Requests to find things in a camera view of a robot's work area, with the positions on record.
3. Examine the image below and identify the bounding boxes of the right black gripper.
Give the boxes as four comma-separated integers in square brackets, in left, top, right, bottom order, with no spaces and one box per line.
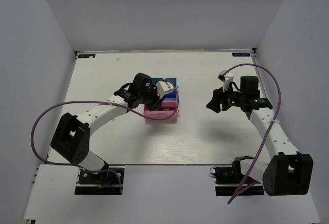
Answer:
[206,82,245,113]

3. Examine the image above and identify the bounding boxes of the corner label sticker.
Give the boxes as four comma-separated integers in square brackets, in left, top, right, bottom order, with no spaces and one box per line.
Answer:
[232,52,250,57]
[78,54,96,59]

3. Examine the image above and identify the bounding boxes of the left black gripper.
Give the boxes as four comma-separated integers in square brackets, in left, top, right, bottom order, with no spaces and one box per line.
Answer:
[139,83,166,111]

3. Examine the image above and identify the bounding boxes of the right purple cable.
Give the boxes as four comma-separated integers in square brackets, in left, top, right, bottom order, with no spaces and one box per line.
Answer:
[222,63,284,205]

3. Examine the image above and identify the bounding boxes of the green gel pen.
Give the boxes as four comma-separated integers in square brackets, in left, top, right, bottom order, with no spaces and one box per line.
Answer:
[159,107,176,111]

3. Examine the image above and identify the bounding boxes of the right corner label sticker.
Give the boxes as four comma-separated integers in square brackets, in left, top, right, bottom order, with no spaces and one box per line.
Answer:
[232,52,250,57]

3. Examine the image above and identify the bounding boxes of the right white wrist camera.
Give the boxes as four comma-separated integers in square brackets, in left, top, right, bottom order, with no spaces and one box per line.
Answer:
[218,70,234,92]

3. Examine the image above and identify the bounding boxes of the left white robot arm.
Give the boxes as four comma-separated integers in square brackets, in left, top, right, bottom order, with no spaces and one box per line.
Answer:
[50,73,173,182]

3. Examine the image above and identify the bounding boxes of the light blue bin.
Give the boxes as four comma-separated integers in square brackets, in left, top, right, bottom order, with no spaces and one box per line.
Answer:
[152,78,179,89]

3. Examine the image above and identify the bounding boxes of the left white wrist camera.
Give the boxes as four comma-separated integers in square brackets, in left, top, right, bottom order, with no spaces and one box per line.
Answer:
[155,79,175,99]

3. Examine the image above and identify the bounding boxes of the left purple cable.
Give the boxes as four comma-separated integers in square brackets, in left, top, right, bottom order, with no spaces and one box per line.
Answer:
[31,78,180,195]

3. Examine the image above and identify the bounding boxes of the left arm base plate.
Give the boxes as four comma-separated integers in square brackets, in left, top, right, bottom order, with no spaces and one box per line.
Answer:
[75,166,125,196]

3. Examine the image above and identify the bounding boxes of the left corner label sticker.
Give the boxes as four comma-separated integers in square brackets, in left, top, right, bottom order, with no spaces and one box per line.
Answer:
[78,54,96,59]

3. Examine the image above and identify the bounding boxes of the dark blue bin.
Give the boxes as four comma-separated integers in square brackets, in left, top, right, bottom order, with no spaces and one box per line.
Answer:
[164,90,177,102]

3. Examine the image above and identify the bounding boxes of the purple cable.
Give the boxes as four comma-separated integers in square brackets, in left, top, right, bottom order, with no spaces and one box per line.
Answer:
[222,63,284,205]
[31,78,180,195]

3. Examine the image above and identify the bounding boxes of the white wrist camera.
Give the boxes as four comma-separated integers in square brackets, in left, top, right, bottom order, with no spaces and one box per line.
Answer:
[155,79,175,99]
[218,70,234,92]

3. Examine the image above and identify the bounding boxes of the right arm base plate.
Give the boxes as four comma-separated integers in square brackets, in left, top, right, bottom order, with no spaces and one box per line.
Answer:
[209,156,264,196]

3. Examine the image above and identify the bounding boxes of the pink bin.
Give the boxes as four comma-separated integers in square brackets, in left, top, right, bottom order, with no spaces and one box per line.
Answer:
[143,101,179,123]

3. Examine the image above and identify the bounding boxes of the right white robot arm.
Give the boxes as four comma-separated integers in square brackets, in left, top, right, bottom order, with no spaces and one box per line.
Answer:
[206,74,314,196]

